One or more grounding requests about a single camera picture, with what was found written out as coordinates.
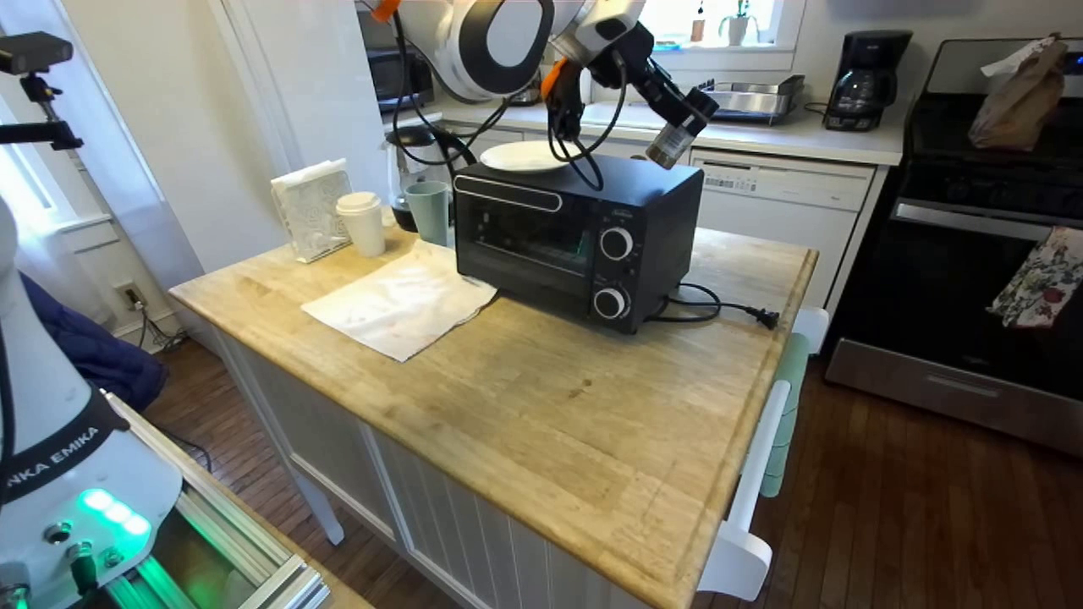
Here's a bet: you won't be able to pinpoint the teal hanging towel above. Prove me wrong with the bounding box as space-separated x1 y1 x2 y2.
757 333 814 502

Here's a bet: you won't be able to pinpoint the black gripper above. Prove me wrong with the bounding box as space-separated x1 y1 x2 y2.
601 20 720 136

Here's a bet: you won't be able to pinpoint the floral dish towel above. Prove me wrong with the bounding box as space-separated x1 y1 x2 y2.
986 228 1083 333

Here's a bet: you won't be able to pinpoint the black camera on tripod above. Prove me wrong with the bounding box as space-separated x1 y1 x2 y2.
0 29 89 152

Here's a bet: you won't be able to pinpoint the black oven power cord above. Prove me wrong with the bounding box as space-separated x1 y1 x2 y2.
655 281 784 334

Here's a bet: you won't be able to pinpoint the wooden top kitchen island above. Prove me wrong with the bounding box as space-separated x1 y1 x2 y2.
167 217 824 609

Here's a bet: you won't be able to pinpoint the white round plate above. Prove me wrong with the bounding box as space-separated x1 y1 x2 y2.
478 139 572 177

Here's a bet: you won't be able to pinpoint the white vase with plant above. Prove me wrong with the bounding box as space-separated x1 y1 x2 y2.
720 0 754 48

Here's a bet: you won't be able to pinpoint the white napkin holder with napkins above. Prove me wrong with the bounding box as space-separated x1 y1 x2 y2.
267 157 355 267

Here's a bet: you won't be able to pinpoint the black coffee maker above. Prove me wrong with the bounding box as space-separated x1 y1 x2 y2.
818 26 918 136

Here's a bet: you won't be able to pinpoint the dark blue cloth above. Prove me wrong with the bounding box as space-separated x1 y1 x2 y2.
16 270 168 415

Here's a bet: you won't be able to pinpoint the white dishwasher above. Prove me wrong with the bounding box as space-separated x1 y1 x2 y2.
688 150 879 313

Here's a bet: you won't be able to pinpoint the white stained placemat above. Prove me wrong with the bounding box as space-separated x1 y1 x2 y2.
299 241 500 364

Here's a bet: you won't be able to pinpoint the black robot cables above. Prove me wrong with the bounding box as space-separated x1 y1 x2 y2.
385 44 637 193

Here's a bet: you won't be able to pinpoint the white cup with lid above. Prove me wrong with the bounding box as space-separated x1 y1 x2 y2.
333 190 389 260

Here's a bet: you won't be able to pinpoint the black steel stove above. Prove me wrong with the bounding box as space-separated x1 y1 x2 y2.
824 34 1083 461

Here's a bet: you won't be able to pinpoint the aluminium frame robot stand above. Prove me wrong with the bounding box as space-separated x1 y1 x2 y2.
63 384 334 609

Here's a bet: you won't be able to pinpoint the black toaster oven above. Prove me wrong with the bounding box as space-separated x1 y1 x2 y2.
450 152 707 339

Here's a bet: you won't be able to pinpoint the brown paper bag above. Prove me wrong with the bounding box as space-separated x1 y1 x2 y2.
966 29 1072 157

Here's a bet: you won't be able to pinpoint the brown spice bottle white label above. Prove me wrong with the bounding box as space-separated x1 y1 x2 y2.
643 118 705 174

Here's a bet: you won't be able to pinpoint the white island towel bar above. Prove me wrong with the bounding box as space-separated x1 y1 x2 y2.
695 375 792 604

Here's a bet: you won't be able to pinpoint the teal plastic cup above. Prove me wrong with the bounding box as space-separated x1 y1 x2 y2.
404 180 457 248

